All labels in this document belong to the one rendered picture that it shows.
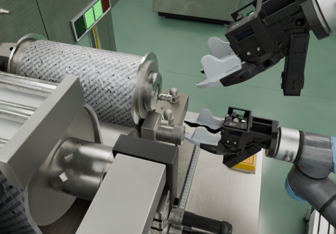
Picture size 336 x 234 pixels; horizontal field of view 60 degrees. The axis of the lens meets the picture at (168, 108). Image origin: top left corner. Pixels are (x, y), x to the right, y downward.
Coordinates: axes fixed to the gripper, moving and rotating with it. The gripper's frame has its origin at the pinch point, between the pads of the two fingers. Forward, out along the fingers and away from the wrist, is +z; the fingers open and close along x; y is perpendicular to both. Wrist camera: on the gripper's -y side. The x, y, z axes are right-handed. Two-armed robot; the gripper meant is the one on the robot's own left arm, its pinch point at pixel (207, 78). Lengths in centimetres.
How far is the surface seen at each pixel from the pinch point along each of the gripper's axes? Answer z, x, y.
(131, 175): -8.3, 31.2, 11.7
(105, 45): 80, -76, 3
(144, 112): 13.1, 4.4, 1.4
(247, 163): 13.9, -12.4, -36.9
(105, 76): 13.5, 4.8, 11.5
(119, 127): 15.0, 9.9, 3.6
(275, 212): 51, -54, -127
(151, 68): 8.7, -0.8, 6.7
